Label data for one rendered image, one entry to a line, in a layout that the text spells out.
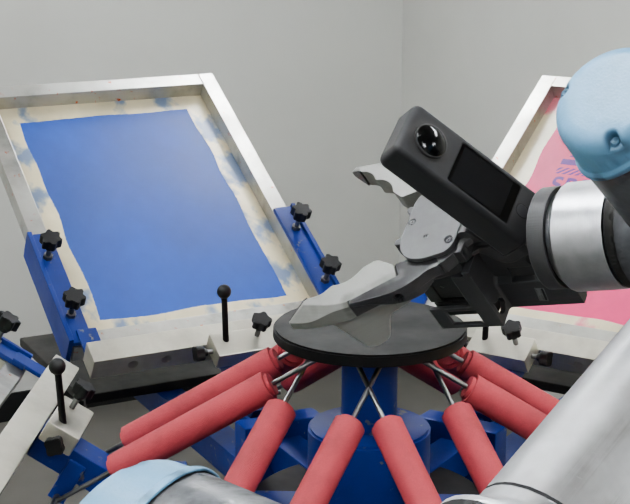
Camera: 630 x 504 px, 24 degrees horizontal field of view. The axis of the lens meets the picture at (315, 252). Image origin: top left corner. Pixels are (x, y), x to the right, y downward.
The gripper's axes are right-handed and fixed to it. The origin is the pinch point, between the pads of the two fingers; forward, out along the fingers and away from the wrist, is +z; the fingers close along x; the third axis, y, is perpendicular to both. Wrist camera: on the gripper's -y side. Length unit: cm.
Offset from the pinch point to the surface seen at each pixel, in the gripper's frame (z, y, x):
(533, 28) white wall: 172, 233, 311
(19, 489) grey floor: 313, 233, 115
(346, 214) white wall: 281, 295, 288
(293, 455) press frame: 93, 110, 51
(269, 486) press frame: 89, 103, 40
